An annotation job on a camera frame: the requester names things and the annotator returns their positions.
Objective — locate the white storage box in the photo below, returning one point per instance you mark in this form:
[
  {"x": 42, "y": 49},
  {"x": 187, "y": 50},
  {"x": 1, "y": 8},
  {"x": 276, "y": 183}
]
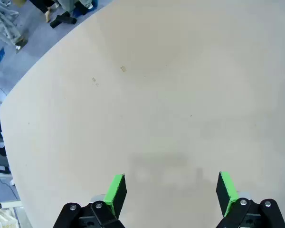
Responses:
[{"x": 2, "y": 218}]

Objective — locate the black block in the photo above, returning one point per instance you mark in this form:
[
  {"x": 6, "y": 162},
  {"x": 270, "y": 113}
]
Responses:
[
  {"x": 66, "y": 19},
  {"x": 55, "y": 24}
]

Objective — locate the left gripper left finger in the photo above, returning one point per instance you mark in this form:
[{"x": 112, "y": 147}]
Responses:
[{"x": 115, "y": 197}]

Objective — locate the grey garment pile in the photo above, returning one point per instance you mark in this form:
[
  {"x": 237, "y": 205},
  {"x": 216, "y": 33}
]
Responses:
[{"x": 2, "y": 23}]

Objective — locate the mannequin foot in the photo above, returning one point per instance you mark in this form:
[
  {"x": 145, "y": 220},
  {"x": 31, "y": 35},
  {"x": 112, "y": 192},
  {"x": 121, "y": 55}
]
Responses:
[{"x": 48, "y": 15}]

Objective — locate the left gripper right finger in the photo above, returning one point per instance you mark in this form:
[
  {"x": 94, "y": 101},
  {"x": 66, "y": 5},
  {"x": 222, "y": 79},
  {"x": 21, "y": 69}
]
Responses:
[{"x": 224, "y": 192}]

